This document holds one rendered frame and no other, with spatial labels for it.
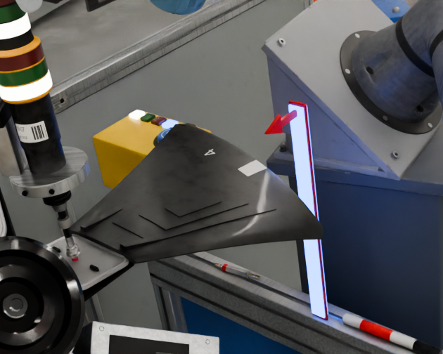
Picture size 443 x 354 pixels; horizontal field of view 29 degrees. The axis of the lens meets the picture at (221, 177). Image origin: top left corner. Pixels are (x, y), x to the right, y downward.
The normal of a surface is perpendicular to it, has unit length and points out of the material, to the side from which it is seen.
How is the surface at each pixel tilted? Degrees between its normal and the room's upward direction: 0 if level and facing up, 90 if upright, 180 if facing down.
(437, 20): 60
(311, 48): 44
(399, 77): 80
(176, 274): 90
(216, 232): 19
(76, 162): 0
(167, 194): 9
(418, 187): 90
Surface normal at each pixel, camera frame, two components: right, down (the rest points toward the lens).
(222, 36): 0.74, 0.25
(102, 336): 0.48, -0.36
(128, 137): -0.15, -0.85
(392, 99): -0.17, 0.48
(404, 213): -0.44, 0.51
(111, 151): -0.65, 0.47
